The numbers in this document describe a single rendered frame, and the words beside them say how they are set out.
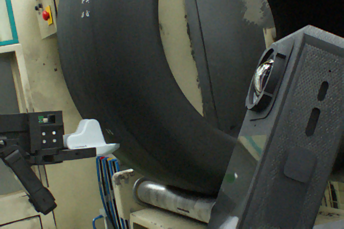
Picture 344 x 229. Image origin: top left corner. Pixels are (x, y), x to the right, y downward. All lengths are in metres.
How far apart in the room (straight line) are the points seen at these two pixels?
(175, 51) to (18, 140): 0.51
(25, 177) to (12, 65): 0.70
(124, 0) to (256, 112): 0.73
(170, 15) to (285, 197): 1.21
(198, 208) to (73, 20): 0.37
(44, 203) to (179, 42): 0.54
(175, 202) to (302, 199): 0.94
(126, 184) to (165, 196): 0.15
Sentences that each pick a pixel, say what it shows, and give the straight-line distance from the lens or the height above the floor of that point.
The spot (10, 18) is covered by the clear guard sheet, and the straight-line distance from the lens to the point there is 1.65.
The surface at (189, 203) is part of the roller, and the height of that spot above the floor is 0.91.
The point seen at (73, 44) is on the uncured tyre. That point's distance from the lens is 1.06.
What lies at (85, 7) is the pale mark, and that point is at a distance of 0.99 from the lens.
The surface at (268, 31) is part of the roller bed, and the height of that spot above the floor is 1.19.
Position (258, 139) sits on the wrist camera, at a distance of 0.22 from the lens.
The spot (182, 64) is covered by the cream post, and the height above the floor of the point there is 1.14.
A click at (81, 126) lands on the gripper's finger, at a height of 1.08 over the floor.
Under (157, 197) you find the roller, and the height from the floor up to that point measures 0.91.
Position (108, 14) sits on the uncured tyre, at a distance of 0.96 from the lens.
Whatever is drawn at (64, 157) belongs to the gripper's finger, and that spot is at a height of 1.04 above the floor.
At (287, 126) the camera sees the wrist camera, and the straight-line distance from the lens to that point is 0.21.
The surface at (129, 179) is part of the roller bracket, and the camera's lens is 1.33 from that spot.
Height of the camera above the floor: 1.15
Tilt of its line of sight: 3 degrees down
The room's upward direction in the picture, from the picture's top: 10 degrees counter-clockwise
